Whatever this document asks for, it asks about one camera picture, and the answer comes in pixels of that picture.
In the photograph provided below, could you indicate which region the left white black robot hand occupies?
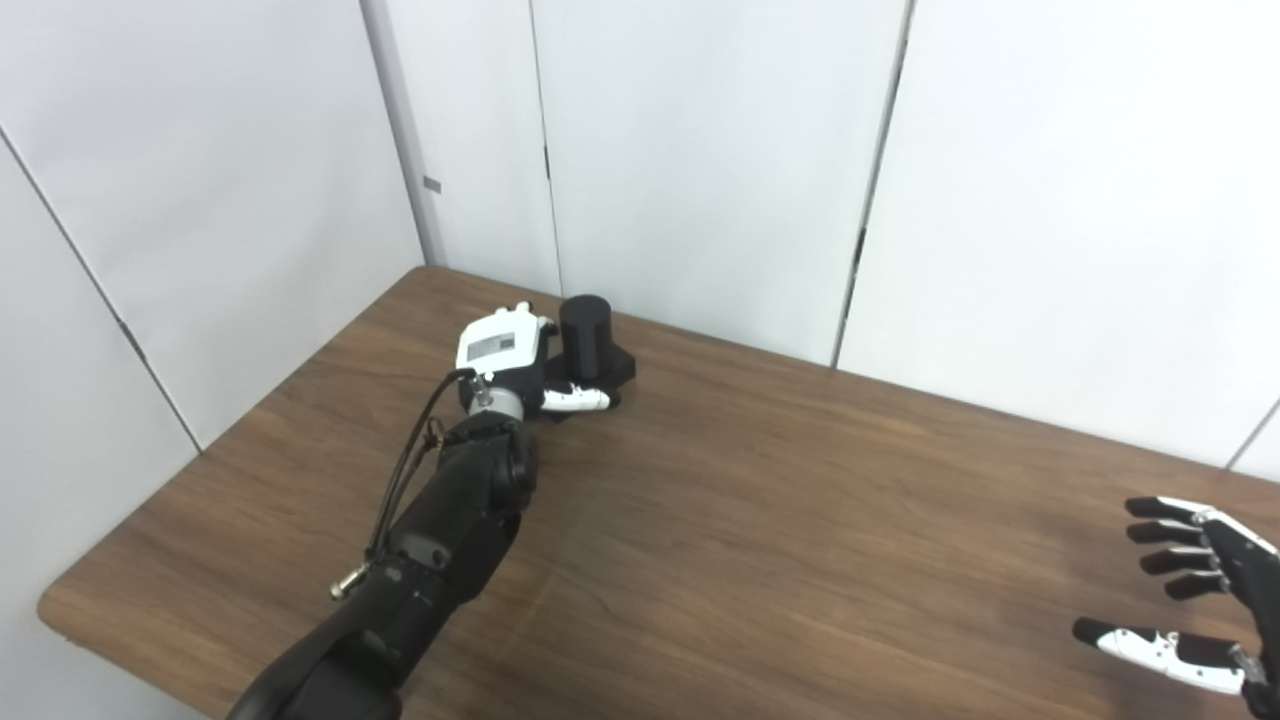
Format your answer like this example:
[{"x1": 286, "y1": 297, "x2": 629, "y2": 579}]
[{"x1": 455, "y1": 302, "x2": 613, "y2": 416}]

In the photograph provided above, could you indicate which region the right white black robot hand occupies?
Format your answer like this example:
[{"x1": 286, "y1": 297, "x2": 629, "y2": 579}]
[{"x1": 1072, "y1": 496, "x2": 1280, "y2": 720}]

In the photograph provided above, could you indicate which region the gray wall corner post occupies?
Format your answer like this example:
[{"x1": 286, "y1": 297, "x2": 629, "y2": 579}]
[{"x1": 360, "y1": 0, "x2": 446, "y2": 266}]

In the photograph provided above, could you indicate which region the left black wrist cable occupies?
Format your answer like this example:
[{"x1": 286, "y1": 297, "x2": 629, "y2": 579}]
[{"x1": 330, "y1": 368, "x2": 491, "y2": 601}]

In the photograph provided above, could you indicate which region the black peg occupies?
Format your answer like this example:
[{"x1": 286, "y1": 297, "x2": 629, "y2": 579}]
[{"x1": 535, "y1": 294, "x2": 638, "y2": 421}]

